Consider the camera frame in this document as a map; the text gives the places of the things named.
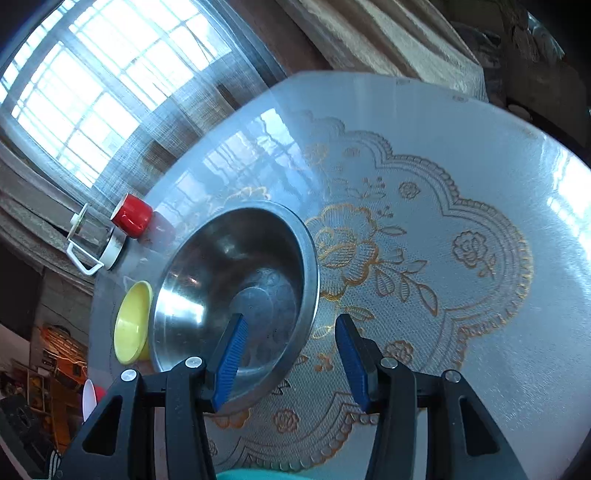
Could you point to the glass kettle white handle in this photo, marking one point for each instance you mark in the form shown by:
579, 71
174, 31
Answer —
92, 244

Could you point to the beige drape curtain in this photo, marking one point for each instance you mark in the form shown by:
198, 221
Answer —
409, 39

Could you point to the sheer window curtain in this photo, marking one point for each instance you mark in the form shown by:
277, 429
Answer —
181, 120

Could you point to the lace patterned tablecloth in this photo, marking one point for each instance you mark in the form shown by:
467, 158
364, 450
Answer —
455, 234

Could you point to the yellow plastic bowl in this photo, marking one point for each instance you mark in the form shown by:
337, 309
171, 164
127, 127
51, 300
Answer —
130, 333

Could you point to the red mug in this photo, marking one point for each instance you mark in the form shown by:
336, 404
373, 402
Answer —
132, 216

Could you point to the large stainless steel bowl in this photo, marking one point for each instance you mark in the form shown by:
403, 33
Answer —
257, 260

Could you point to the red bowl white inside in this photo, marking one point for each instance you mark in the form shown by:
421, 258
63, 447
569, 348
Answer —
91, 396

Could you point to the orange wooden cabinet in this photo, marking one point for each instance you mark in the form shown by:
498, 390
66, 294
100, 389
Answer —
51, 380

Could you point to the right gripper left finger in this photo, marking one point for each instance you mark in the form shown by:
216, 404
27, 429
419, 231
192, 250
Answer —
117, 439

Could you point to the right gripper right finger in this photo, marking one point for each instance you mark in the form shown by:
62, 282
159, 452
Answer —
463, 440

